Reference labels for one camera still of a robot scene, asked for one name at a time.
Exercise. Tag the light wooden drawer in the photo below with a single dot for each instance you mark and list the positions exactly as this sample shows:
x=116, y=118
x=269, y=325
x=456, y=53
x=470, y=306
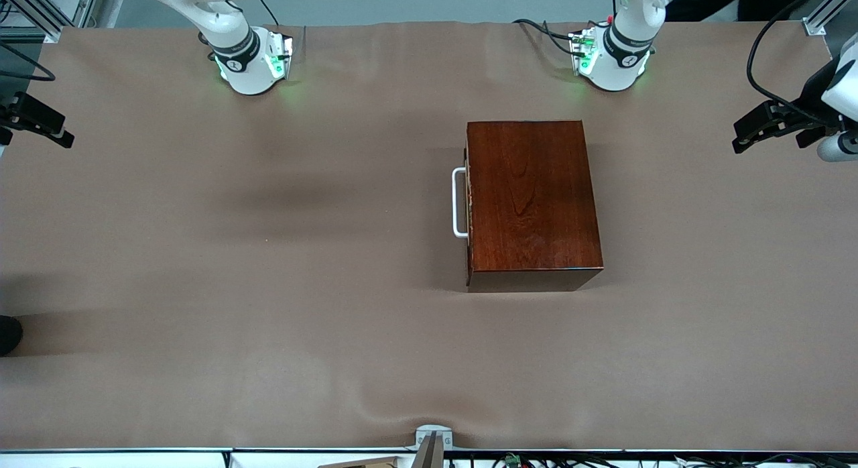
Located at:
x=456, y=206

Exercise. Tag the brown table cover sheet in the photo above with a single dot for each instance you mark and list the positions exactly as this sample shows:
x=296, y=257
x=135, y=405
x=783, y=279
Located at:
x=201, y=287

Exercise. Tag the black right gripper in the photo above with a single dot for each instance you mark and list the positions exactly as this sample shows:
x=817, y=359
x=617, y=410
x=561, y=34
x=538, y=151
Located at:
x=27, y=112

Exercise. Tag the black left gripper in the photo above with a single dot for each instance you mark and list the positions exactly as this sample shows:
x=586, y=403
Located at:
x=812, y=96

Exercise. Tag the brown wooden board piece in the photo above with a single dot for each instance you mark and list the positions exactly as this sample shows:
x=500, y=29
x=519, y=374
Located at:
x=369, y=464

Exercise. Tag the aluminium frame profiles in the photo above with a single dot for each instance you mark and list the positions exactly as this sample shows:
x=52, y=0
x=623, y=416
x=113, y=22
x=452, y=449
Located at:
x=40, y=15

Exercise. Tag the aluminium corner profile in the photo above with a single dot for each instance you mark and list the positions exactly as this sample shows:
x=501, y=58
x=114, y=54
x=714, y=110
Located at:
x=819, y=22

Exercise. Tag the black table edge rail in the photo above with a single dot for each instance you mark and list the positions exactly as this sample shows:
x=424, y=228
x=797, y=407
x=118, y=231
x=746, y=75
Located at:
x=134, y=450

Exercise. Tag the green terminal connector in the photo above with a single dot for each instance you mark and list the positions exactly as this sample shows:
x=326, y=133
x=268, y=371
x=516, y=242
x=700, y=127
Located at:
x=513, y=460

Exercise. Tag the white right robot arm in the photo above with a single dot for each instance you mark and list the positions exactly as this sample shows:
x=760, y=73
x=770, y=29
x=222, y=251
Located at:
x=244, y=79

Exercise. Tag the dark brown wooden cabinet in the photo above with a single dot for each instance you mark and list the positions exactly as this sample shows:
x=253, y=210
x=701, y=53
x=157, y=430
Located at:
x=536, y=200

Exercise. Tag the grey metal bracket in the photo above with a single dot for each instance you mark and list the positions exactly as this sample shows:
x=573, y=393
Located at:
x=429, y=430

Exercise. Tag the aluminium post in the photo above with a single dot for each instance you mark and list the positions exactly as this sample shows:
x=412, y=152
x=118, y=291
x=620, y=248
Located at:
x=429, y=456

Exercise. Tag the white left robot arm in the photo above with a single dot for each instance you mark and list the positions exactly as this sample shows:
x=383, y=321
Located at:
x=620, y=72

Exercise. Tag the black round object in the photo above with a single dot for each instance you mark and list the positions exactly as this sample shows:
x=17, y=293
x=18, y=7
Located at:
x=8, y=335

